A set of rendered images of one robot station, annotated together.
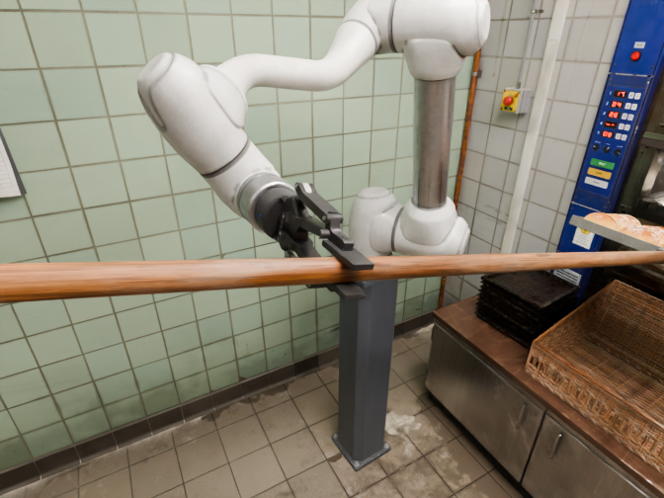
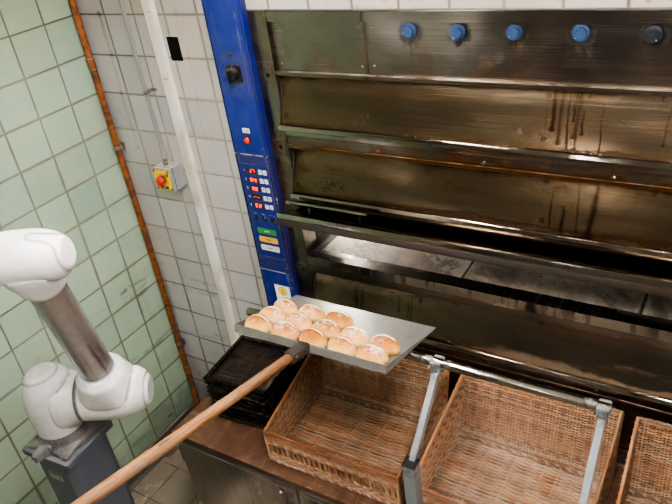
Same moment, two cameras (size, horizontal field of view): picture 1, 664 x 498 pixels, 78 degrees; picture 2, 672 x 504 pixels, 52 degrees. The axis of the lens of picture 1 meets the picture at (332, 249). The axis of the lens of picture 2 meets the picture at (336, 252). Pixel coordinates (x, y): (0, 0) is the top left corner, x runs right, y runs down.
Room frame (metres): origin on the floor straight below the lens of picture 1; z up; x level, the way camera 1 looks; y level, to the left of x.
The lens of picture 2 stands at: (-0.66, -0.25, 2.54)
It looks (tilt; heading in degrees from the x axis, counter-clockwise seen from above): 31 degrees down; 334
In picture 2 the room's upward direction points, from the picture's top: 9 degrees counter-clockwise
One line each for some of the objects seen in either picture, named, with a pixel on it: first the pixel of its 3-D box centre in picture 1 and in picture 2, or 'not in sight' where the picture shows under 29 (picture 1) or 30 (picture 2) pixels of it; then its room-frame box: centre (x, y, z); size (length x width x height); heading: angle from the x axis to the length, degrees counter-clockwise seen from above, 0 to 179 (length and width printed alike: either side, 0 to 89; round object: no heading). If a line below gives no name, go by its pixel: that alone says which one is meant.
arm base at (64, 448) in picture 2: not in sight; (60, 433); (1.27, -0.12, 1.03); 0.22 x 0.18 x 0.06; 123
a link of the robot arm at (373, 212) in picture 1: (374, 219); (53, 396); (1.27, -0.15, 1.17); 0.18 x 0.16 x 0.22; 61
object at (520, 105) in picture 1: (515, 100); (168, 176); (1.95, -0.83, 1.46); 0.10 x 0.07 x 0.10; 29
